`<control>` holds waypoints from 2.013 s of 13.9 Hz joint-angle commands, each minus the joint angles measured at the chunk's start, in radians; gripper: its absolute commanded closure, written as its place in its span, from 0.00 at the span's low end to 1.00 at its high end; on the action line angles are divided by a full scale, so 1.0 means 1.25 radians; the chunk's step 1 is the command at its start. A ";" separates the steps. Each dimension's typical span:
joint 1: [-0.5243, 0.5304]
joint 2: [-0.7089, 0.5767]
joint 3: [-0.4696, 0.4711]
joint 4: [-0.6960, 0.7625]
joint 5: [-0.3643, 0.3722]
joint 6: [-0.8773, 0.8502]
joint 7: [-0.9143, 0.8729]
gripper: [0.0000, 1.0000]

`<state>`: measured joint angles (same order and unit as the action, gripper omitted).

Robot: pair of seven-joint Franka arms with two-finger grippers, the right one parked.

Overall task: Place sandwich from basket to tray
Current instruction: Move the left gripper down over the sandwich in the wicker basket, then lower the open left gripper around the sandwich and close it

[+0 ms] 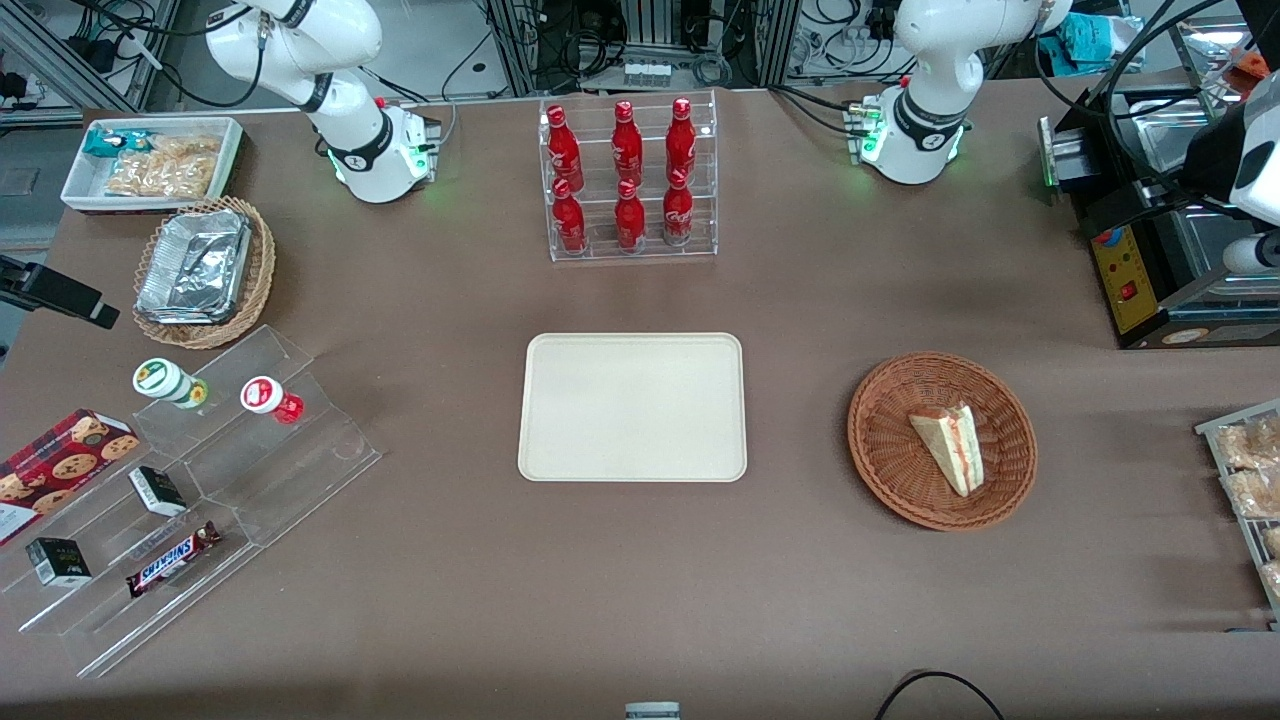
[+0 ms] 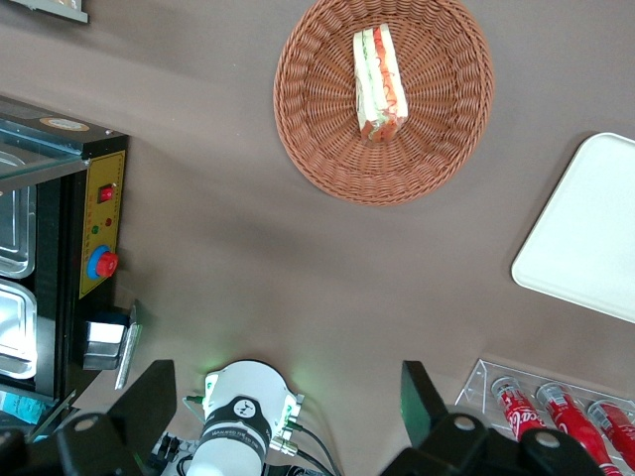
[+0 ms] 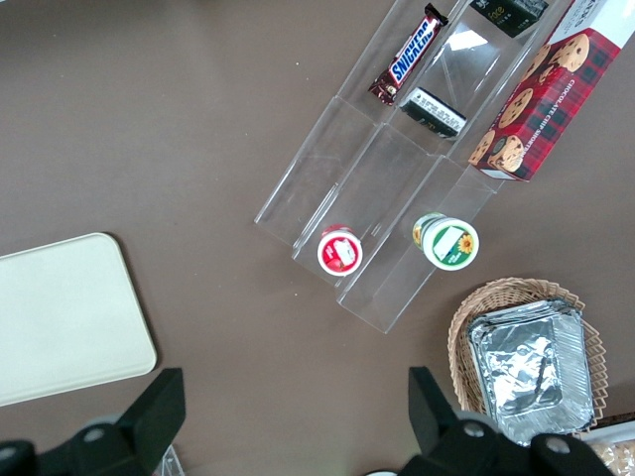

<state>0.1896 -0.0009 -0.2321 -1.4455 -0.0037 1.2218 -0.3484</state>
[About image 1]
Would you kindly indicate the triangular sandwich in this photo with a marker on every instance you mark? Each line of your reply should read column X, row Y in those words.
column 950, row 445

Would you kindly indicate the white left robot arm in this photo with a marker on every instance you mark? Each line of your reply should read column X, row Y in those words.
column 935, row 50

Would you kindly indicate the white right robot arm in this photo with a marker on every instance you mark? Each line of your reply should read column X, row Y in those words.
column 350, row 40

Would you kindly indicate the beige rectangular tray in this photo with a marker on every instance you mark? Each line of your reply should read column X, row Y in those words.
column 632, row 407

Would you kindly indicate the brown round wicker basket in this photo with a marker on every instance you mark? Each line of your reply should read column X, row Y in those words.
column 890, row 450

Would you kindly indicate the light oval wicker basket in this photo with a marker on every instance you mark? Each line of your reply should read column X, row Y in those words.
column 258, row 270

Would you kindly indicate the aluminium foil tray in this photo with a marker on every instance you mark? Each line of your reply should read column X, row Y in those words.
column 195, row 265

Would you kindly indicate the tray of packaged bread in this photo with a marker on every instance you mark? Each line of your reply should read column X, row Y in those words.
column 1225, row 425

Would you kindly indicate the clear acrylic bottle rack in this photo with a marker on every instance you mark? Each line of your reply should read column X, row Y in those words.
column 600, row 250

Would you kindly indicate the red cola bottle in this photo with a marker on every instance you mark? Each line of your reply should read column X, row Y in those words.
column 630, row 220
column 627, row 145
column 681, row 140
column 677, row 212
column 569, row 222
column 564, row 148

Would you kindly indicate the white terminal block row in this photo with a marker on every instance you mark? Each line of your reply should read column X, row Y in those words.
column 647, row 73

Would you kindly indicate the small grey device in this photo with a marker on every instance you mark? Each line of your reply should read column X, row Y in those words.
column 652, row 712

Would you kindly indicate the red lid yogurt cup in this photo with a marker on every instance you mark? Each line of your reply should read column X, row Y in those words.
column 264, row 395

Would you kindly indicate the clear acrylic stepped display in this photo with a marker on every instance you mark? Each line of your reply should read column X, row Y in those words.
column 270, row 480

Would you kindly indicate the silver black controller box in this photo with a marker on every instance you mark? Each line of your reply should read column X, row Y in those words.
column 1065, row 150

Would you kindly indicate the green lid yogurt cup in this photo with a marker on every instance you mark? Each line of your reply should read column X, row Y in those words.
column 160, row 378

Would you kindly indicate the black food warmer machine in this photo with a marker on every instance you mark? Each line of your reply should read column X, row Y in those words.
column 1125, row 270

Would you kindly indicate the small black box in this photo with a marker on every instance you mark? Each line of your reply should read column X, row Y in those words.
column 58, row 562
column 157, row 491

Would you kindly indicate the Snickers chocolate bar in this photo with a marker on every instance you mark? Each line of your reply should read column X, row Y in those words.
column 170, row 560

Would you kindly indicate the clear bag of crackers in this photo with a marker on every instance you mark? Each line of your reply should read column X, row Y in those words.
column 165, row 172

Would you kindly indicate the teal plastic bag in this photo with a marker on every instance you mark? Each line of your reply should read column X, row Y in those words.
column 1085, row 40

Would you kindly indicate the teal snack packet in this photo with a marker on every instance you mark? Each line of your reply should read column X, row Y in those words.
column 108, row 142

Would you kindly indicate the white rectangular snack bin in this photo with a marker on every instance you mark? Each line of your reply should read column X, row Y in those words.
column 82, row 185

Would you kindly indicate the red tartan cookie box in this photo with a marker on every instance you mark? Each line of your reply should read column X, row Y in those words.
column 60, row 465

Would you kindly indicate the wrapped rice cracker snack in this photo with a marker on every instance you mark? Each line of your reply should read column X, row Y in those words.
column 1250, row 445
column 1255, row 493

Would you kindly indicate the red sausage on skewer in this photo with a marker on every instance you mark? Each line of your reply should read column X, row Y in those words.
column 1250, row 66

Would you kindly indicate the black clamp bracket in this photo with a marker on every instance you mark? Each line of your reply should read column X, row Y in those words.
column 55, row 288

